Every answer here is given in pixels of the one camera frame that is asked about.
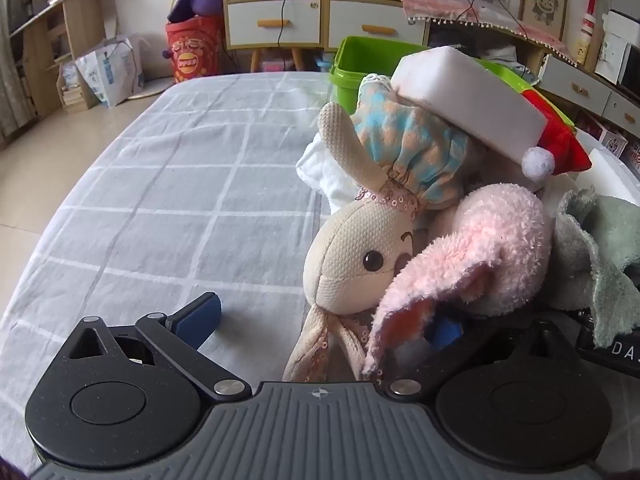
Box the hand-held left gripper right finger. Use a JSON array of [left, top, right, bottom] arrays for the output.
[[387, 316, 581, 402]]

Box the red hanging ornament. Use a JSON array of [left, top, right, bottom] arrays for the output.
[[580, 0, 613, 51]]

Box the beige bunny plush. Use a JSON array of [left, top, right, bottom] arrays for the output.
[[282, 101, 418, 383]]

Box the pink fluffy plush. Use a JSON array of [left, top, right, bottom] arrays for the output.
[[362, 182, 553, 376]]

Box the white foam board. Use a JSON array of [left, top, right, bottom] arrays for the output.
[[542, 146, 640, 211]]

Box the grey checked bedsheet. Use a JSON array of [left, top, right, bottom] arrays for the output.
[[0, 71, 640, 476]]

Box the red printed bucket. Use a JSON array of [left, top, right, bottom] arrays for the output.
[[166, 15, 224, 85]]

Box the white paper bag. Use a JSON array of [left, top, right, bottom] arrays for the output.
[[75, 34, 146, 108]]

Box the white cloth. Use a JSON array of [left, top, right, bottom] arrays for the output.
[[295, 135, 371, 216]]

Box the white drawer wooden handle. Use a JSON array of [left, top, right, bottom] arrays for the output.
[[328, 0, 428, 48], [540, 55, 613, 106], [227, 0, 322, 47], [602, 95, 640, 136]]

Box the green plastic box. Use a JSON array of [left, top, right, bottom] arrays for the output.
[[329, 36, 576, 128]]

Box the white foam block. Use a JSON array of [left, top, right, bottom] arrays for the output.
[[390, 46, 546, 166]]

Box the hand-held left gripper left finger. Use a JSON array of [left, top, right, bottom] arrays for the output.
[[67, 292, 253, 404]]

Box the green towel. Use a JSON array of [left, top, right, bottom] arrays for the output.
[[552, 187, 640, 348]]

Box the pink fringed cloth cover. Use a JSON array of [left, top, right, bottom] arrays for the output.
[[397, 0, 576, 56]]

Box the santa plush toy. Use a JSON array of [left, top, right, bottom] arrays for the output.
[[520, 87, 593, 179]]

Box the wooden bookshelf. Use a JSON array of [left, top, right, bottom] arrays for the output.
[[0, 0, 121, 126]]

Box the black cable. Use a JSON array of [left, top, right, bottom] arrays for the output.
[[277, 0, 311, 51]]

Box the stack of books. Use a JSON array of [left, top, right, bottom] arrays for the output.
[[57, 62, 98, 113]]

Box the blue peach checked sleeve cover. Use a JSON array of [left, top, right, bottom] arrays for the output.
[[350, 74, 473, 208]]

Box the white framed monitor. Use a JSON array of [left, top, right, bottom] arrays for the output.
[[595, 10, 640, 86]]

